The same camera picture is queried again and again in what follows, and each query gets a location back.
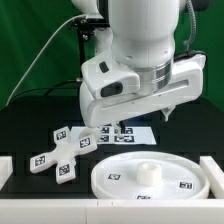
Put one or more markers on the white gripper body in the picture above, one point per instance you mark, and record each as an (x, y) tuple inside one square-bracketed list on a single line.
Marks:
[(170, 84)]

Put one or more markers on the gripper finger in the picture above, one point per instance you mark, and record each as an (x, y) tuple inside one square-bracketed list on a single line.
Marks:
[(120, 127), (167, 112)]

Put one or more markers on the white round table top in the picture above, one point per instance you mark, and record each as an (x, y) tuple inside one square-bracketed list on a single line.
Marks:
[(149, 175)]

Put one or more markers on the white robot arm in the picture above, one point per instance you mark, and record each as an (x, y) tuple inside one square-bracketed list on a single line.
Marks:
[(141, 32)]

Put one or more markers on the white fiducial marker sheet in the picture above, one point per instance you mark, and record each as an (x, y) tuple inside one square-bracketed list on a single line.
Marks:
[(132, 135)]

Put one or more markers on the white cross-shaped table base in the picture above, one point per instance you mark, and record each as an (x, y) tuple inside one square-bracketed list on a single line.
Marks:
[(63, 156)]

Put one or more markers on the white right fence block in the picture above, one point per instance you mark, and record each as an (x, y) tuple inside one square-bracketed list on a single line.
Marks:
[(214, 174)]

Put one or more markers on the white fence block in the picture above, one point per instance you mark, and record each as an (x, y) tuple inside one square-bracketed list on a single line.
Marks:
[(6, 169), (214, 174)]

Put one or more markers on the white left fence block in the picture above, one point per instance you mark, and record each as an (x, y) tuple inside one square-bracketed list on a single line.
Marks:
[(6, 169)]

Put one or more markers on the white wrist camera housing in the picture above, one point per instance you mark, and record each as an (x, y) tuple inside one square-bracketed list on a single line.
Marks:
[(104, 77)]

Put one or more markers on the black camera on stand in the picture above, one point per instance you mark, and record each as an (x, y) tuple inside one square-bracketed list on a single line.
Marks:
[(85, 27)]

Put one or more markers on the white front fence rail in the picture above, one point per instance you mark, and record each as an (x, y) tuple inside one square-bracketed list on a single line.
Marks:
[(93, 211)]

